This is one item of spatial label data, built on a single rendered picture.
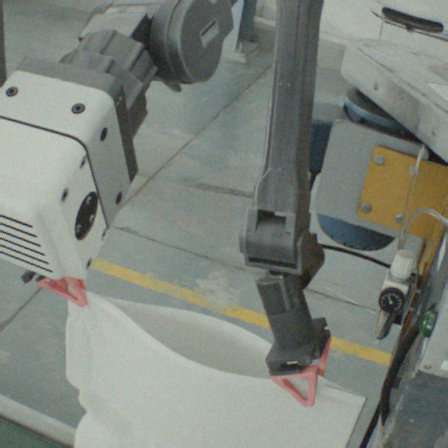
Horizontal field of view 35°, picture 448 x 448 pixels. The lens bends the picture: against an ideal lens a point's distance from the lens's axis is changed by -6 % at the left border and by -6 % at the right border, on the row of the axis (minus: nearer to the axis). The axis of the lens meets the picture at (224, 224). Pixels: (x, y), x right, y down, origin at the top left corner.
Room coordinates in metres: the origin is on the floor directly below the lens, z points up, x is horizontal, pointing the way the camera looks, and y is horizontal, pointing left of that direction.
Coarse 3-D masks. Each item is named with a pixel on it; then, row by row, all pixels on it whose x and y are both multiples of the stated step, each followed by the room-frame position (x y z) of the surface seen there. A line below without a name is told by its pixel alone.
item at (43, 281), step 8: (40, 280) 0.88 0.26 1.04; (48, 280) 0.88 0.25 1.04; (56, 280) 0.89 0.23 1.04; (72, 280) 0.88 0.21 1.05; (48, 288) 0.89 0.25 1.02; (56, 288) 0.89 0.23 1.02; (72, 288) 0.88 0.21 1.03; (80, 288) 0.89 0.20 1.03; (64, 296) 0.89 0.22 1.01; (72, 296) 0.89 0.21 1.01; (80, 296) 0.89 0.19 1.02; (80, 304) 0.89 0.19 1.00
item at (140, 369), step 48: (96, 336) 0.89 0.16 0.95; (144, 336) 0.83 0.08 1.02; (192, 336) 0.90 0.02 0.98; (240, 336) 0.88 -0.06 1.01; (96, 384) 0.88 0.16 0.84; (144, 384) 0.82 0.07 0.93; (192, 384) 0.78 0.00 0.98; (240, 384) 0.77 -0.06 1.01; (96, 432) 0.82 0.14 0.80; (144, 432) 0.81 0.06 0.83; (192, 432) 0.78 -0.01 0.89; (240, 432) 0.77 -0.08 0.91; (288, 432) 0.77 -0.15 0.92; (336, 432) 0.77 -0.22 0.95
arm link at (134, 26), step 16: (128, 0) 0.63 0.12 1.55; (144, 0) 0.62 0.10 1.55; (160, 0) 0.61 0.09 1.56; (96, 16) 0.59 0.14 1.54; (112, 16) 0.58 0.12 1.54; (128, 16) 0.58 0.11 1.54; (144, 16) 0.57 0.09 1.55; (128, 32) 0.56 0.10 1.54; (144, 32) 0.57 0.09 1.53; (160, 80) 0.59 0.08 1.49
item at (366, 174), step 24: (336, 120) 1.05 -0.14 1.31; (336, 144) 1.04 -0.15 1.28; (360, 144) 1.03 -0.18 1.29; (384, 144) 1.03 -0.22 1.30; (408, 144) 1.02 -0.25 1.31; (336, 168) 1.04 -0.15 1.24; (360, 168) 1.03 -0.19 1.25; (384, 168) 1.01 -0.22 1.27; (408, 168) 1.01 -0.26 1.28; (432, 168) 1.00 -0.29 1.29; (336, 192) 1.04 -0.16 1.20; (360, 192) 1.03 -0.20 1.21; (384, 192) 1.01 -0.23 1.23; (432, 192) 0.99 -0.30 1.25; (336, 216) 1.04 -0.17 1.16; (360, 216) 1.02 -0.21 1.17; (384, 216) 1.01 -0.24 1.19; (408, 216) 1.00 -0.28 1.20; (432, 216) 0.99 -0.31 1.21; (432, 240) 0.99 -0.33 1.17
